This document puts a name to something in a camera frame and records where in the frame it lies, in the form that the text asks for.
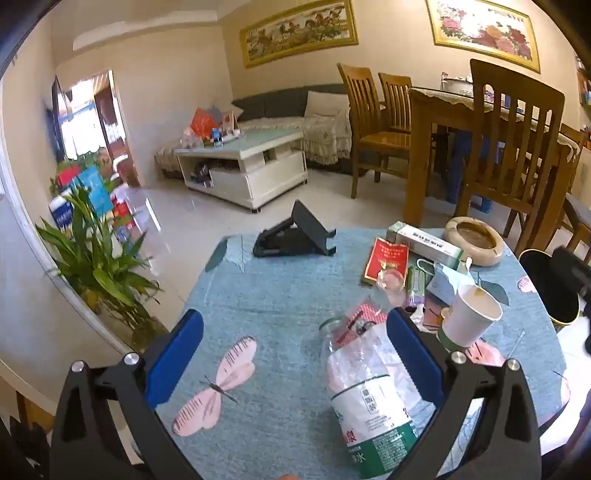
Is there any wall mounted television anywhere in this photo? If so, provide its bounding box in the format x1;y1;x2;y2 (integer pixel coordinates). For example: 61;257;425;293
50;75;72;163

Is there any blue floral tablecloth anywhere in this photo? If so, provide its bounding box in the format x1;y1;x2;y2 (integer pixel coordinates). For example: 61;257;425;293
143;226;572;480

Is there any green lighter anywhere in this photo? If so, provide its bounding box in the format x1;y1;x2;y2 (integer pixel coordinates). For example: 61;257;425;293
405;267;428;308

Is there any blue plastic stool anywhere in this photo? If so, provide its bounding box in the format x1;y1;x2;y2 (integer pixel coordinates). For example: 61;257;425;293
450;134;476;204

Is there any red gift box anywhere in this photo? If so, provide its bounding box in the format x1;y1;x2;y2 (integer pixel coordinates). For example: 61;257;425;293
111;198;137;232

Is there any wooden dining table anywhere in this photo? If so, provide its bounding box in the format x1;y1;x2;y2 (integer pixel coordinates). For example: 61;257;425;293
404;85;580;229

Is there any red plastic bag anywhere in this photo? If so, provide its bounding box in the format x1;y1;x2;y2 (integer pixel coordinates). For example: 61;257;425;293
190;107;220;139

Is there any wooden chair with grey cushion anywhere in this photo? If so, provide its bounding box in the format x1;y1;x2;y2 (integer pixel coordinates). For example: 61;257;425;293
556;191;591;254

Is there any wall shelf with bottles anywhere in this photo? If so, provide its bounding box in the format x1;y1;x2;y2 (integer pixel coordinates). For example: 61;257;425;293
575;53;591;109

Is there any gold framed peony painting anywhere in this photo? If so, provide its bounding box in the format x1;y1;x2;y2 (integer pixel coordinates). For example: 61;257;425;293
425;0;542;75

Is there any grey sofa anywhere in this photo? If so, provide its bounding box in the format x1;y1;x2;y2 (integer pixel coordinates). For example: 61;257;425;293
154;83;354;178

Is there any white coffee table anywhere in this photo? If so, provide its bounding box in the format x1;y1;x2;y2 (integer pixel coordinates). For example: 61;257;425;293
173;127;309;214

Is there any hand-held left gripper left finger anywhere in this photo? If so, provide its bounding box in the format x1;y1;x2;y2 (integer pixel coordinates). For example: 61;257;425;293
48;308;205;480

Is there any lace dining table cover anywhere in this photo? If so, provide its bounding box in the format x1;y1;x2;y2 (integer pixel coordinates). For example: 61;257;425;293
409;85;580;160

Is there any black trash bin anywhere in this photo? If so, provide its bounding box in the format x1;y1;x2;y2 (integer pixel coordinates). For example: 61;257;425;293
518;249;581;326

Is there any tall wooden dining chair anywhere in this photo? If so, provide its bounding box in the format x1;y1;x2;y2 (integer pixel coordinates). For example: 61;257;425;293
455;58;566;257

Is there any blue face mask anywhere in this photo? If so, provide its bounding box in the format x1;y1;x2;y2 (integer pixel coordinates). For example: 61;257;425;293
418;258;476;308

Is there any white paper cup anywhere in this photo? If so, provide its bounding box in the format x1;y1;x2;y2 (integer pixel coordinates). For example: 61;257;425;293
436;284;504;349

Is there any beige stone ashtray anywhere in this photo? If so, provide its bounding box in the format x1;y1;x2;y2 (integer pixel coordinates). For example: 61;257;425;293
444;216;505;267

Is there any white green carton box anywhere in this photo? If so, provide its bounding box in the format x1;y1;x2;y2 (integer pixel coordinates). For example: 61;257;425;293
386;220;465;271

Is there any black phone stand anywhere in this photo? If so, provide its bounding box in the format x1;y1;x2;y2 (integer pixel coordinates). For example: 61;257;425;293
252;199;338;258

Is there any blue cardboard box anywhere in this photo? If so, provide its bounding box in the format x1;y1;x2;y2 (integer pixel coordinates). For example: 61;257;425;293
76;166;114;213

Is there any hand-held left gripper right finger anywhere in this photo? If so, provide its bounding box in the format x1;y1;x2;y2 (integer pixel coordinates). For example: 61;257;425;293
386;307;542;480

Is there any red patterned wrapper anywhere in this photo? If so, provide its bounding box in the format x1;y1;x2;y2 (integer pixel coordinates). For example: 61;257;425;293
339;298;393;344

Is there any beige lace sofa cover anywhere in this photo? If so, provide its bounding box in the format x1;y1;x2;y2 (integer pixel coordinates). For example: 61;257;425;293
154;111;354;167

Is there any red cigarette pack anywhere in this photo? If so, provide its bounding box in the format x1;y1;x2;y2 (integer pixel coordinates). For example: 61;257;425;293
361;237;410;284

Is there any white pillow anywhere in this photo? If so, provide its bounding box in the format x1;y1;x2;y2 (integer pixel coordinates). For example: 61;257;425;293
305;91;349;116

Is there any clear plastic water bottle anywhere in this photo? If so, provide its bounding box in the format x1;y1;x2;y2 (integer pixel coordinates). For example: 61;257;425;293
318;270;446;480

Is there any potted bamboo plant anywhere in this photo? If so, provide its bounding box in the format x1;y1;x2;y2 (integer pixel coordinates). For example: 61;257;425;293
34;185;162;342

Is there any gold framed horse painting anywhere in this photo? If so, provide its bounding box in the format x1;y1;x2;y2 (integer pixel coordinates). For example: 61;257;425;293
239;0;360;69

